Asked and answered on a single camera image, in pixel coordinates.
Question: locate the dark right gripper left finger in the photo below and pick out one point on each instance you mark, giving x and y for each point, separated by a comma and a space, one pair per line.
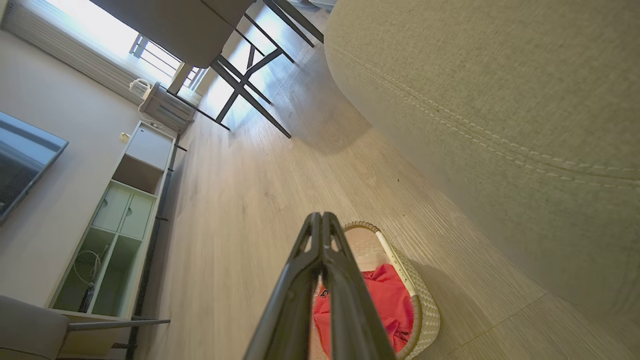
290, 310

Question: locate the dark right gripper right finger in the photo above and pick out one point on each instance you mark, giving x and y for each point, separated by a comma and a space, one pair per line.
350, 310

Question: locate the white laundry basket brown rim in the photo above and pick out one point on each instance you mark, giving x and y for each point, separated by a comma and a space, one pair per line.
425, 305

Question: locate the red garment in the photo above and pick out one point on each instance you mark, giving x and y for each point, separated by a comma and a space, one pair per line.
390, 300

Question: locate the white open shelf cabinet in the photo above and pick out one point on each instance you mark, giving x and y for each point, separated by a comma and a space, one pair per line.
147, 147

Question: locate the grey fabric sofa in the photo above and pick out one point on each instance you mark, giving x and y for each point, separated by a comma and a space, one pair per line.
500, 100

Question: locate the grey padded seat metal leg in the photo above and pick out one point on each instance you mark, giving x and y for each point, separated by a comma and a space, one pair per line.
30, 325

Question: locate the white kettle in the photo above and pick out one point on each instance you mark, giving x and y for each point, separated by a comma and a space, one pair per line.
139, 88

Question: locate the window railing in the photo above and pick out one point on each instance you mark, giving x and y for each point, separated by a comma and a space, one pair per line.
160, 57

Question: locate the black furniture legs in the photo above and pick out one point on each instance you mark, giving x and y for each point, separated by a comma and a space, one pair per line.
295, 22

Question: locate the flat screen television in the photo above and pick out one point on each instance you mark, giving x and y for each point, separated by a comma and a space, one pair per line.
22, 160

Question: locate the white curtain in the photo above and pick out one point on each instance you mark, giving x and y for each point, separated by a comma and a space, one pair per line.
60, 45

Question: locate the white wall socket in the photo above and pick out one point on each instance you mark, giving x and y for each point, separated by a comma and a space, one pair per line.
124, 137

